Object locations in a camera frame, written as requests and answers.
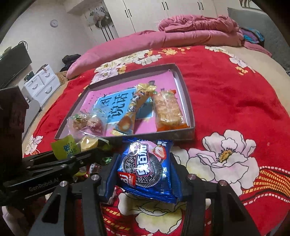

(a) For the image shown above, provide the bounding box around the green black snack pack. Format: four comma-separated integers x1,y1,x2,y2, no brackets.
73,157,112,182

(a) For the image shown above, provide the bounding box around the clear pastry pack green label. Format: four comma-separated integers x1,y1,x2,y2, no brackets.
67,111,108,138

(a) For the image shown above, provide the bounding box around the blue Oreo cookie pack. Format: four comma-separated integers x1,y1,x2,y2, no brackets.
117,138,177,204

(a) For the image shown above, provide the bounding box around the yellow blue cone snack pack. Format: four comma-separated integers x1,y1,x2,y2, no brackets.
111,83,156,136

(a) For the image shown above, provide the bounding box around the orange rice cracker pack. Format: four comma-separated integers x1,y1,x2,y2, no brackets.
151,89,189,132

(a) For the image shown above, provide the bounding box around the white drawer cabinet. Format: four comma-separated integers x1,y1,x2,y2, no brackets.
22,64,61,107

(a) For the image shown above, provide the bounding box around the black clothes pile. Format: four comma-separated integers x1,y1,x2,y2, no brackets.
60,54,81,72

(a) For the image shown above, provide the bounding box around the grey shallow box tray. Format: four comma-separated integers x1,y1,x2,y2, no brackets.
55,64,195,143

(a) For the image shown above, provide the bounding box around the black television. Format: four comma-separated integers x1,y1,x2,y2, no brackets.
0,42,32,89

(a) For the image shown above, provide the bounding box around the red floral blanket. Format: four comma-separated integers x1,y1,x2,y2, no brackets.
24,46,289,235

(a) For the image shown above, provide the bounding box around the white wardrobe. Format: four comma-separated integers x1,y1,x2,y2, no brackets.
104,0,241,37

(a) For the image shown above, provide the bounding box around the pink quilt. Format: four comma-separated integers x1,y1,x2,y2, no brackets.
66,15,272,79

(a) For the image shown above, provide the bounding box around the grey padded headboard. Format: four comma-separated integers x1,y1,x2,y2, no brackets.
228,7,290,71

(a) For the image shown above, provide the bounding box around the blue purple clothing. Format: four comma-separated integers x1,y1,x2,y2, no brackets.
240,27,265,47

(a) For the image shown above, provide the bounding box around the white wall clock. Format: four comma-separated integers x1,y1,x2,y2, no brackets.
50,19,59,28

